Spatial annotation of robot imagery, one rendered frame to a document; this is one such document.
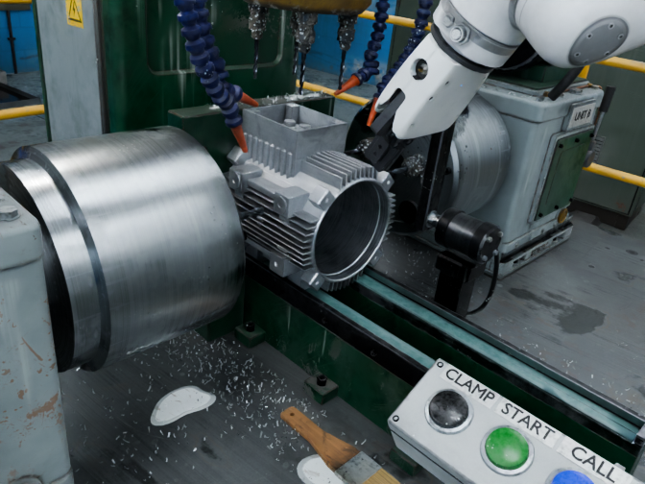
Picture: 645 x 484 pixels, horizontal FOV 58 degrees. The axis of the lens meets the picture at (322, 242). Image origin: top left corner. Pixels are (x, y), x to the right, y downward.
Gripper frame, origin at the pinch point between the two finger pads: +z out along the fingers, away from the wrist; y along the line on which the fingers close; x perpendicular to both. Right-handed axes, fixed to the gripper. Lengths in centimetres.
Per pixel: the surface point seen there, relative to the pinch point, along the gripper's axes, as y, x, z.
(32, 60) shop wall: 165, 420, 366
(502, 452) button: -20.1, -30.5, -6.2
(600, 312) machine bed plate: 56, -31, 24
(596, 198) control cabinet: 310, 8, 121
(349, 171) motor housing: 4.0, 3.9, 9.2
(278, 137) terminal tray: 1.0, 14.4, 13.1
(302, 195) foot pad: -1.3, 4.9, 13.6
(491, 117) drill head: 41.4, 6.2, 7.5
